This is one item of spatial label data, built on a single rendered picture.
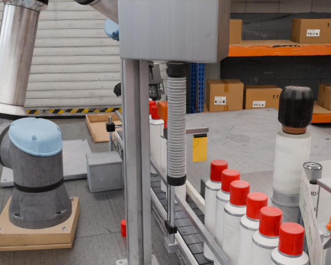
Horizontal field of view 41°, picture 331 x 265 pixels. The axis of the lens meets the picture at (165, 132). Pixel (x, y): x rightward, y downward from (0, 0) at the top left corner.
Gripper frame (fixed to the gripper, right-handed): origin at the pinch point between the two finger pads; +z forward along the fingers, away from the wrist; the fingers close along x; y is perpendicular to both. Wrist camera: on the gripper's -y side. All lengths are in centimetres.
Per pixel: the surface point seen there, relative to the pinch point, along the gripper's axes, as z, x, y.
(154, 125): 4.7, -16.4, -1.0
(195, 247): 38, -44, -3
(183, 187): 24.4, -28.0, 1.3
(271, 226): 35, -76, -1
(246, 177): 22.7, -16.5, 24.3
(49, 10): -219, 327, -15
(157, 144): 9.9, -13.7, -0.2
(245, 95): -91, 283, 179
